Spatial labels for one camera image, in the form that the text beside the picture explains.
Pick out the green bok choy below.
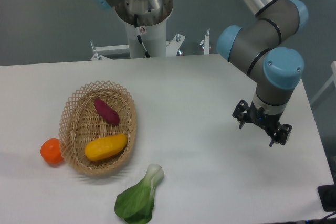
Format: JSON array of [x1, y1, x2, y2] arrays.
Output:
[[114, 164, 164, 223]]

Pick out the yellow mango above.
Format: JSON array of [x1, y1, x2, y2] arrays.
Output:
[[84, 134, 128, 161]]

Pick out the white frame at right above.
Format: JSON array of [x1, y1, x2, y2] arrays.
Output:
[[310, 61, 335, 110]]

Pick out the orange fruit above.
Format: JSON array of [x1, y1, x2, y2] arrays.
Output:
[[40, 138, 64, 165]]

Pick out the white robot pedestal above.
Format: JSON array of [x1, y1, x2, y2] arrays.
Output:
[[90, 0, 185, 60]]

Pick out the black device at edge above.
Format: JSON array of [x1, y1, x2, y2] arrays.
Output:
[[317, 184, 335, 212]]

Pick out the woven wicker basket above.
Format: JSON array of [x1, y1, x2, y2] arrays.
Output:
[[59, 81, 137, 177]]

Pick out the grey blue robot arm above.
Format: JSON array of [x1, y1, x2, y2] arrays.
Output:
[[95, 0, 308, 145]]

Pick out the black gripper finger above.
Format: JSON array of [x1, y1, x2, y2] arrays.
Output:
[[268, 124, 292, 147], [232, 100, 249, 129]]

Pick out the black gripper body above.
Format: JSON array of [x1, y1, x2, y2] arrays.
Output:
[[249, 103, 283, 135]]

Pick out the purple sweet potato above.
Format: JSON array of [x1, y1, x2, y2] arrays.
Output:
[[94, 98, 120, 125]]

